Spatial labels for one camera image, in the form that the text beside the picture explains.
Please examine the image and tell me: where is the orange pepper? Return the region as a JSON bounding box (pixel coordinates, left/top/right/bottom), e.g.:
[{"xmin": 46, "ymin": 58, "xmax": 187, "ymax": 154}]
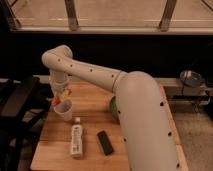
[{"xmin": 51, "ymin": 89, "xmax": 72, "ymax": 107}]

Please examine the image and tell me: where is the white ceramic cup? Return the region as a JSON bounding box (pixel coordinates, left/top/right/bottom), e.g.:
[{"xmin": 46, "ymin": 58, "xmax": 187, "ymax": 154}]
[{"xmin": 54, "ymin": 100, "xmax": 72, "ymax": 121}]

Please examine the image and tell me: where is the wooden table board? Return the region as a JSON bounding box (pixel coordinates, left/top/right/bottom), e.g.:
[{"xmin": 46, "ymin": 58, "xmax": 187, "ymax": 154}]
[{"xmin": 30, "ymin": 81, "xmax": 189, "ymax": 171}]

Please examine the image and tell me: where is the green round object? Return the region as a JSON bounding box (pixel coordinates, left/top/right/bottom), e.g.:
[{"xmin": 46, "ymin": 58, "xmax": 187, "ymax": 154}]
[{"xmin": 109, "ymin": 96, "xmax": 119, "ymax": 120}]

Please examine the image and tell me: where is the round grey dish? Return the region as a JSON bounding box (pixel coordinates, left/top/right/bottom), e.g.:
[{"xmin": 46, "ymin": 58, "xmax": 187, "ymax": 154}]
[{"xmin": 180, "ymin": 70, "xmax": 204, "ymax": 87}]

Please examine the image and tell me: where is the black rectangular remote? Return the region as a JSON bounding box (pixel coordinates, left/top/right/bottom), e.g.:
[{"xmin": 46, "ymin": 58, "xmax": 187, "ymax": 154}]
[{"xmin": 97, "ymin": 131, "xmax": 114, "ymax": 155}]

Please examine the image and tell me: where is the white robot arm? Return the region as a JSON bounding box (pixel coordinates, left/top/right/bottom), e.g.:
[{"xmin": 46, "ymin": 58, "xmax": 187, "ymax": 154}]
[{"xmin": 42, "ymin": 45, "xmax": 181, "ymax": 171}]

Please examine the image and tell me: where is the white plastic bottle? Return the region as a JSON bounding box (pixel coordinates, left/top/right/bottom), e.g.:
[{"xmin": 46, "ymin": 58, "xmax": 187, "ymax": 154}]
[{"xmin": 70, "ymin": 117, "xmax": 83, "ymax": 158}]

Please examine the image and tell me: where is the black chair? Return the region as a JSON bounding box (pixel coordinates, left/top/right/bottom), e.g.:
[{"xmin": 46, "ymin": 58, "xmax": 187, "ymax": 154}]
[{"xmin": 0, "ymin": 76, "xmax": 53, "ymax": 171}]

